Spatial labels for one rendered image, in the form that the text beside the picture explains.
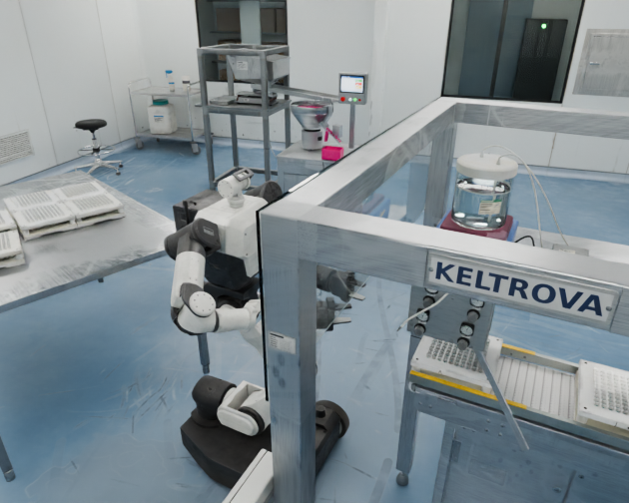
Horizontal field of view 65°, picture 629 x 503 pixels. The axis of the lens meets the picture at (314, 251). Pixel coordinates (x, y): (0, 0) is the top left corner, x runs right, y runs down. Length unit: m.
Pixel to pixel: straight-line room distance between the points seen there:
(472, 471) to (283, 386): 1.16
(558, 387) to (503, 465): 0.31
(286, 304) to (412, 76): 6.01
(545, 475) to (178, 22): 7.03
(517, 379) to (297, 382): 1.05
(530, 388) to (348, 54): 5.58
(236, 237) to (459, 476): 1.11
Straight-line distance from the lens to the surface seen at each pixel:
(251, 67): 5.03
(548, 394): 1.73
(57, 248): 2.63
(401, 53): 6.64
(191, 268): 1.54
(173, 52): 7.84
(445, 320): 1.43
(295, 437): 0.90
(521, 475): 1.85
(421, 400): 1.67
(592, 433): 1.62
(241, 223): 1.71
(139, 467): 2.59
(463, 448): 1.83
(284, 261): 0.70
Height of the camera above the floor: 1.90
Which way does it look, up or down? 27 degrees down
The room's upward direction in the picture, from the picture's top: straight up
